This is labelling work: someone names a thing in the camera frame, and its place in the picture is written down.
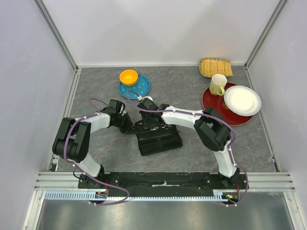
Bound black zippered tool case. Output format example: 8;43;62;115
135;120;183;156

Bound silver thinning scissors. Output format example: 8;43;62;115
150;124;173;131

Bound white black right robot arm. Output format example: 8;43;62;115
137;96;240;189

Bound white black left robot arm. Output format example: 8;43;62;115
52;99;133;188

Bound blue polka dot plate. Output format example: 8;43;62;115
118;74;151;98

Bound orange bowl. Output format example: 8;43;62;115
119;69;138;86

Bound red round plate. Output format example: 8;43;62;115
202;82;253;126

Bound pale green mug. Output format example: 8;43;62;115
209;74;227;96

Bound woven bamboo tray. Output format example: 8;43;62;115
199;57;233;78

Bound white paper plate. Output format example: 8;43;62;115
224;85;262;116

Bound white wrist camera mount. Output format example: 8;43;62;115
137;96;153;102

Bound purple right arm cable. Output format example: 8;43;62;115
126;90;248;207

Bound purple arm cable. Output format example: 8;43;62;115
126;90;248;207
65;98;131;207

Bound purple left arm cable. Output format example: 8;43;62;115
65;98;131;207

